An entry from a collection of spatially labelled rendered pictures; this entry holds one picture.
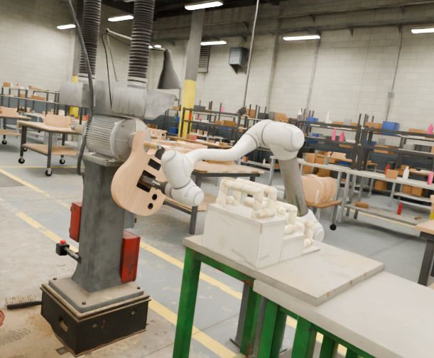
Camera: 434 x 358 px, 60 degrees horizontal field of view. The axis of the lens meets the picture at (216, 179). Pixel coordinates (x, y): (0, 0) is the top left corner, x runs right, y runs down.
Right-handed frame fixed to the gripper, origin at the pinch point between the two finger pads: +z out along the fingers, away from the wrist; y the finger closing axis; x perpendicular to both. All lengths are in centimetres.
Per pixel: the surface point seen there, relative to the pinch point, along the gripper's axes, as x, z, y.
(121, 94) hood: 34.4, 8.4, -31.8
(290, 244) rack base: -6, -93, 2
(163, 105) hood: 35.6, -12.9, -21.0
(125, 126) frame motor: 23.2, 16.2, -16.9
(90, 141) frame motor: 10.1, 43.7, -16.2
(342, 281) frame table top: -12, -115, 6
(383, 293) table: -10, -126, 18
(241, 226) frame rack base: -8, -84, -19
